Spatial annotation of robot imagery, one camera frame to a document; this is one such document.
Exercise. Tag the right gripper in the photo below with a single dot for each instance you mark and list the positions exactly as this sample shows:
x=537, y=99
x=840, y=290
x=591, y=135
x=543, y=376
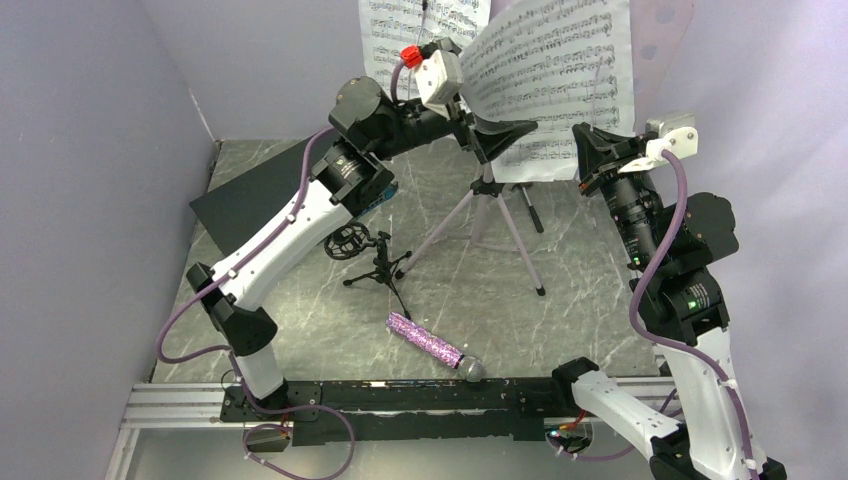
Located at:
x=596, y=147

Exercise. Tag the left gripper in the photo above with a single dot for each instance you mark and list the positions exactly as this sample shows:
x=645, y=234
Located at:
x=486, y=138

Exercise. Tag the sheet music page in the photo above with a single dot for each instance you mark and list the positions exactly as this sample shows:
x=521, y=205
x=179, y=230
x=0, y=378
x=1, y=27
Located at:
x=558, y=63
x=389, y=26

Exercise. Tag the lilac perforated music stand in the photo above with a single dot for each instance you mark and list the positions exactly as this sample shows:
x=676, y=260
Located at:
x=657, y=29

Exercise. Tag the sheet music top page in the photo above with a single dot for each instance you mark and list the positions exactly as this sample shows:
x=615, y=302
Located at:
x=389, y=26

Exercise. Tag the purple glitter microphone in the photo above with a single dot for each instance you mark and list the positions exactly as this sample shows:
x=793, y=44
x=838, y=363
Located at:
x=468, y=367

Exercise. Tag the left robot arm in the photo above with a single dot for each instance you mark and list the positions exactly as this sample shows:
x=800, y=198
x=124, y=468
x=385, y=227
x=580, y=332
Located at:
x=348, y=181

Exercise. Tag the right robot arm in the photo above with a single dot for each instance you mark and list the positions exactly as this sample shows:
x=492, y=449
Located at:
x=671, y=237

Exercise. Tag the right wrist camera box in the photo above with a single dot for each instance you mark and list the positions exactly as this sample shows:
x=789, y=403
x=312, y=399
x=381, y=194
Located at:
x=675, y=132

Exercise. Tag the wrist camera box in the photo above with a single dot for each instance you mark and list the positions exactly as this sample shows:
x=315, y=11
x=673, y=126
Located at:
x=437, y=72
x=675, y=132

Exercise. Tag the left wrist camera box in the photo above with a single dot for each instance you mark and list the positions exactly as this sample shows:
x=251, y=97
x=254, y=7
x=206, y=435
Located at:
x=437, y=72

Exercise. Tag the black handled hammer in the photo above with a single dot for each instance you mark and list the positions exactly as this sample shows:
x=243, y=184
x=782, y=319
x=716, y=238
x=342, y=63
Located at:
x=535, y=218

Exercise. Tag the black network switch box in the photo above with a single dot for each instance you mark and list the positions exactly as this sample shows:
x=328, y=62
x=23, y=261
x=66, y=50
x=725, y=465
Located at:
x=236, y=210

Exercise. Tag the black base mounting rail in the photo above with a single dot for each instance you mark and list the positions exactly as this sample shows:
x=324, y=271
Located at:
x=521, y=408

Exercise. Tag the aluminium frame rail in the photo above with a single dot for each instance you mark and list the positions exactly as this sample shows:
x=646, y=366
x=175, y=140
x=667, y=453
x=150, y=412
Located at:
x=173, y=406

